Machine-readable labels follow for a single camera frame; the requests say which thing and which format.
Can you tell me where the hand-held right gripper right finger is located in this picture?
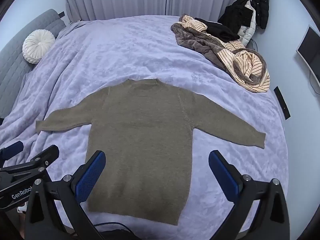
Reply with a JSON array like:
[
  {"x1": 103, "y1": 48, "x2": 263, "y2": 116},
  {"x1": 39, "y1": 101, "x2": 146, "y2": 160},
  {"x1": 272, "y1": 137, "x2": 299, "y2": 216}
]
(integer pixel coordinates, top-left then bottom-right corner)
[{"x1": 208, "y1": 150, "x2": 294, "y2": 240}]

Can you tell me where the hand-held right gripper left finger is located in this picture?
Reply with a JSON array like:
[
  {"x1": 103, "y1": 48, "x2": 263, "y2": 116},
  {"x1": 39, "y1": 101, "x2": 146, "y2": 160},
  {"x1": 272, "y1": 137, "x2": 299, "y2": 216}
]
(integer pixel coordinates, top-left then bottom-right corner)
[{"x1": 24, "y1": 150, "x2": 107, "y2": 240}]

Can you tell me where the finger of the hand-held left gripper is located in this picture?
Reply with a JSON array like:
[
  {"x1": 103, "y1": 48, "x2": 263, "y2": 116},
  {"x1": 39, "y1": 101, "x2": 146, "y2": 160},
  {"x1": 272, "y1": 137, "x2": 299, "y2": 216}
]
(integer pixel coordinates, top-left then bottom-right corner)
[
  {"x1": 0, "y1": 144, "x2": 60, "y2": 180},
  {"x1": 0, "y1": 141, "x2": 24, "y2": 165}
]

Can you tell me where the olive knit sweater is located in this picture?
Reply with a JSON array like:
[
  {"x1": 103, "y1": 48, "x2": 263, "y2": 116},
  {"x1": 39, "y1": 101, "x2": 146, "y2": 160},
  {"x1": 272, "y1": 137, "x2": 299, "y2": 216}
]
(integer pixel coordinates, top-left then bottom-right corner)
[{"x1": 35, "y1": 79, "x2": 267, "y2": 226}]

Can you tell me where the grey quilted headboard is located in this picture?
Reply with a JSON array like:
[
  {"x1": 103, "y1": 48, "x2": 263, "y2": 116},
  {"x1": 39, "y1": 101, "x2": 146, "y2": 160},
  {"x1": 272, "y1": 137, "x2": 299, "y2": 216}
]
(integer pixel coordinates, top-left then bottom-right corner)
[{"x1": 0, "y1": 9, "x2": 67, "y2": 119}]

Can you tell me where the black power strip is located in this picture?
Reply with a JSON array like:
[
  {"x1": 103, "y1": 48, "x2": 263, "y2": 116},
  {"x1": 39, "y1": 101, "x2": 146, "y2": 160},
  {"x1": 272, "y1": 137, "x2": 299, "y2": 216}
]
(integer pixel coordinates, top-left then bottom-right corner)
[{"x1": 274, "y1": 86, "x2": 291, "y2": 120}]

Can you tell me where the round white pleated pillow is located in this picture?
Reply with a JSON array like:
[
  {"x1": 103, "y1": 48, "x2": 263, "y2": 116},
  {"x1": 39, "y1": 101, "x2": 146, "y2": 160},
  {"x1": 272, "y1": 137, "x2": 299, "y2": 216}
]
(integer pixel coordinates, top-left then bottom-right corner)
[{"x1": 22, "y1": 29, "x2": 56, "y2": 64}]

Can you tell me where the striped beige brown garment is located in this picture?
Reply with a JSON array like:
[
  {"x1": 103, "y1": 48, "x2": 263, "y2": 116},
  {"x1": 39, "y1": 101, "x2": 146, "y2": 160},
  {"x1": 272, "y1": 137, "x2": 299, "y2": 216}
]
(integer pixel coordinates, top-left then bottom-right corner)
[{"x1": 171, "y1": 14, "x2": 271, "y2": 93}]

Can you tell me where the lavender fleece blanket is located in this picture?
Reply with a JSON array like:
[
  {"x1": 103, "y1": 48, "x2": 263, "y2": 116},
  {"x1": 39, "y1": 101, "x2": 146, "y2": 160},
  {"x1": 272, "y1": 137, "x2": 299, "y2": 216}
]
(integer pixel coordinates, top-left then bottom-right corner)
[{"x1": 0, "y1": 15, "x2": 292, "y2": 233}]

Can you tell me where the white puffer jacket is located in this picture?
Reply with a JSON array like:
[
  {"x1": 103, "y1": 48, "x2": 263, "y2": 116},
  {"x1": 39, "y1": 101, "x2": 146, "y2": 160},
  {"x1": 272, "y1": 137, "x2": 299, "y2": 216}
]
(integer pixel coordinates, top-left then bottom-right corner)
[{"x1": 237, "y1": 1, "x2": 258, "y2": 47}]

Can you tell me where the black folded garment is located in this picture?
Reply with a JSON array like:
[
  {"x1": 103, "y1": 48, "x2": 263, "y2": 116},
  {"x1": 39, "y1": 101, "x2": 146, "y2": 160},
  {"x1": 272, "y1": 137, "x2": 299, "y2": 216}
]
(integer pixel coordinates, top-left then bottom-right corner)
[{"x1": 194, "y1": 17, "x2": 240, "y2": 41}]

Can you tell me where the computer monitor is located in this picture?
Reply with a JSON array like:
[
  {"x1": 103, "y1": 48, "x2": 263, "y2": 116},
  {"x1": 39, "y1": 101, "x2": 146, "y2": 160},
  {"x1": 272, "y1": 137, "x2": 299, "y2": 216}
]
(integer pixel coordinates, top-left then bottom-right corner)
[{"x1": 296, "y1": 25, "x2": 320, "y2": 78}]

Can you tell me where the black hanging jacket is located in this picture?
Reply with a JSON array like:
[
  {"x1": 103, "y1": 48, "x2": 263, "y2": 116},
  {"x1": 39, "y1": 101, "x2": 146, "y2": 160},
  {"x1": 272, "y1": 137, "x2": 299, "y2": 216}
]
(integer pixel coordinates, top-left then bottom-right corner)
[{"x1": 217, "y1": 0, "x2": 270, "y2": 30}]

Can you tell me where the dark cable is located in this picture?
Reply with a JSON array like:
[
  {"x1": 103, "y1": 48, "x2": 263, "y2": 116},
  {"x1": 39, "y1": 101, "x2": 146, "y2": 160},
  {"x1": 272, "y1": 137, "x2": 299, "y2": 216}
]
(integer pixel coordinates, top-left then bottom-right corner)
[{"x1": 91, "y1": 221, "x2": 137, "y2": 238}]

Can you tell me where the monitor cable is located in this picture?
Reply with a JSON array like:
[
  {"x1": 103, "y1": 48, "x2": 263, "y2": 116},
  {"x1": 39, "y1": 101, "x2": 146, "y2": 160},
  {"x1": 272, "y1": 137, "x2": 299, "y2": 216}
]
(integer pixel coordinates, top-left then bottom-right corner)
[{"x1": 309, "y1": 70, "x2": 320, "y2": 92}]

